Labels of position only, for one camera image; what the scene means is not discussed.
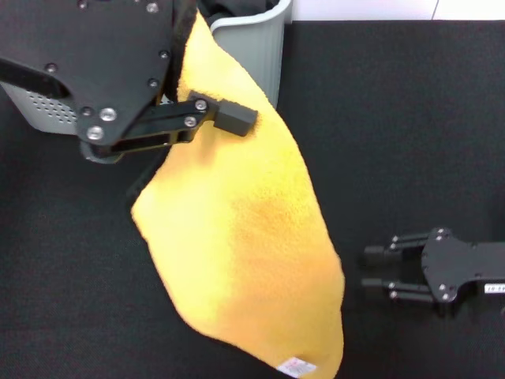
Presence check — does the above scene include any gray perforated plastic storage box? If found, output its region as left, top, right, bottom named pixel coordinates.
left=0, top=0, right=293, bottom=136

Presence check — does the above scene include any yellow towel with black edge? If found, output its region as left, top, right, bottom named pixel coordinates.
left=129, top=0, right=347, bottom=379

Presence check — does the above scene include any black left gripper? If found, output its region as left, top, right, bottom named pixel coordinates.
left=0, top=0, right=177, bottom=145

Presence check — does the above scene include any black cloth bundle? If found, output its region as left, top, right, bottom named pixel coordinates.
left=199, top=0, right=277, bottom=19

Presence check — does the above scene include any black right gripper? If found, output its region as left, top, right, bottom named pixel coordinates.
left=361, top=227, right=505, bottom=319

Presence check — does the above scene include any black tablecloth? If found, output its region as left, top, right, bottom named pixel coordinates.
left=0, top=19, right=505, bottom=379

